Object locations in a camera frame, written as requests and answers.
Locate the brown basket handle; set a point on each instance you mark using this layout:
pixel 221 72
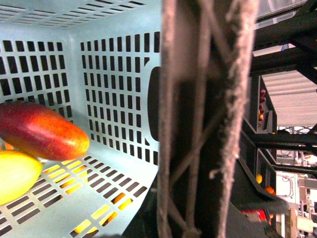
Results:
pixel 206 53

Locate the red mango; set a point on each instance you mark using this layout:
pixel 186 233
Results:
pixel 41 132

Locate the light blue plastic basket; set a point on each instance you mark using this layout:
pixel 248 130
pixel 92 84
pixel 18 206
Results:
pixel 96 63

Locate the yellow lemon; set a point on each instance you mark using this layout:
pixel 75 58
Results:
pixel 18 173

